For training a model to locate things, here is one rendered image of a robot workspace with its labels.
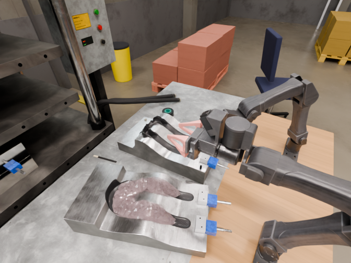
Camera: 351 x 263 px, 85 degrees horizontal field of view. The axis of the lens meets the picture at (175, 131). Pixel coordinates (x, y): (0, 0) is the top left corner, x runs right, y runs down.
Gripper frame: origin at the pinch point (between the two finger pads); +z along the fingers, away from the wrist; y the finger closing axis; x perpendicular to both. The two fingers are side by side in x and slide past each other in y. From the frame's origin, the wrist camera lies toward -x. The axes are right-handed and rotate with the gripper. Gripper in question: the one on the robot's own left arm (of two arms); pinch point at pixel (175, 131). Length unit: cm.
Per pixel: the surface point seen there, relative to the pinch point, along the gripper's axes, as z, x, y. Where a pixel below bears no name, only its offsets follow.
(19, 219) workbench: 50, 38, 41
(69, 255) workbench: 21, 39, 38
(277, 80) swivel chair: -9, 69, -218
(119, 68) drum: 231, 86, -182
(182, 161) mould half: 6.2, 30.6, -13.9
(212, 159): -6.0, 29.2, -20.9
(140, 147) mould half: 28.2, 30.0, -10.6
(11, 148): 71, 21, 26
